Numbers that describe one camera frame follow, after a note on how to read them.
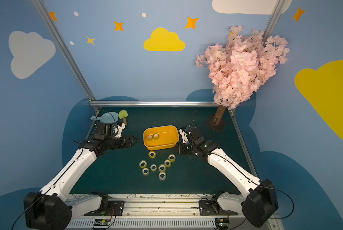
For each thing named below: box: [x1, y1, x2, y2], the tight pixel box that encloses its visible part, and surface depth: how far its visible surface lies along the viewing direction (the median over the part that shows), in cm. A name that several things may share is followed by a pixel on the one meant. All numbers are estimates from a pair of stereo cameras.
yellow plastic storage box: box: [143, 125, 180, 151], surface depth 104 cm
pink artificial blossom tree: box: [195, 24, 290, 133], surface depth 70 cm
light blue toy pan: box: [90, 111, 119, 124], surface depth 117 cm
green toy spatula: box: [118, 109, 128, 126], surface depth 120 cm
